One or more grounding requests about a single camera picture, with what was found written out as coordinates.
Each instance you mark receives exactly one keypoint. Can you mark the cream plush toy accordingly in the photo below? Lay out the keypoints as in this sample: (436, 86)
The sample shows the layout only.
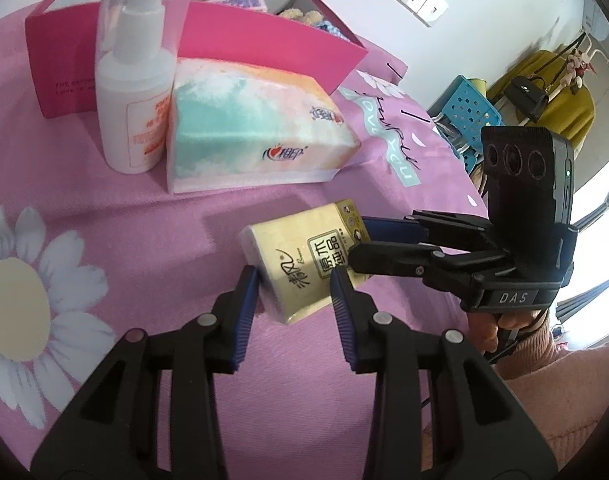
(299, 16)

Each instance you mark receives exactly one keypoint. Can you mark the mustard yellow sweater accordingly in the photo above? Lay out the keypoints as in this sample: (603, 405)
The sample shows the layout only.
(569, 110)

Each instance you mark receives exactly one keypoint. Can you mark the blue plastic basket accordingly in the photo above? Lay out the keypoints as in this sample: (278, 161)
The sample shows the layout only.
(467, 105)

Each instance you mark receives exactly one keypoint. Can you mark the white pump bottle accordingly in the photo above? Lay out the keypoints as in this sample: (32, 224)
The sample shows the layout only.
(129, 110)

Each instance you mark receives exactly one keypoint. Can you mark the yellow tissue packet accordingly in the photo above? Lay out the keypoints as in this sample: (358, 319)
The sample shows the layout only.
(294, 260)

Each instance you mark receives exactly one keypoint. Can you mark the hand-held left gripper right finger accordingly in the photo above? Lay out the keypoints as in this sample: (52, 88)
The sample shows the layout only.
(344, 315)

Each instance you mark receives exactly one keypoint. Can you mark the pink cardboard box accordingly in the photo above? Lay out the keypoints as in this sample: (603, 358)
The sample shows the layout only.
(264, 45)

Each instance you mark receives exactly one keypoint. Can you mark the black handbag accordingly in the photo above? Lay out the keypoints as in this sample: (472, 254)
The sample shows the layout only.
(526, 97)

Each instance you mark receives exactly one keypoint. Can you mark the person's right hand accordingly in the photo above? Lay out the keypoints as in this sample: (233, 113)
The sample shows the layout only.
(484, 330)

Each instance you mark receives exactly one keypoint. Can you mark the person's right forearm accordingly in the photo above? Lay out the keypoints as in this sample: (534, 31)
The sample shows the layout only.
(559, 400)

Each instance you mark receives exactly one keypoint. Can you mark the white coat rack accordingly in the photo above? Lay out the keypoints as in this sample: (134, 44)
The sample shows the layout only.
(596, 52)

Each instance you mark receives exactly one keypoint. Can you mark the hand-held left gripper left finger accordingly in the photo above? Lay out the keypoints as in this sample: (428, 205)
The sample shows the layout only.
(247, 310)

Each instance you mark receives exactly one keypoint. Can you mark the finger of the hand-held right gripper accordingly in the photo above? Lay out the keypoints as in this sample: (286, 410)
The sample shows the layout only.
(389, 229)
(394, 259)

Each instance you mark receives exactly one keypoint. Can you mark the pastel tissue box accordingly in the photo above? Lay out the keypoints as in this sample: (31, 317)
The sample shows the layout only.
(244, 125)

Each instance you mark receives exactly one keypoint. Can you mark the pink hanging doll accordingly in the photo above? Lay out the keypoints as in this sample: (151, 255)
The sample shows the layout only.
(578, 70)

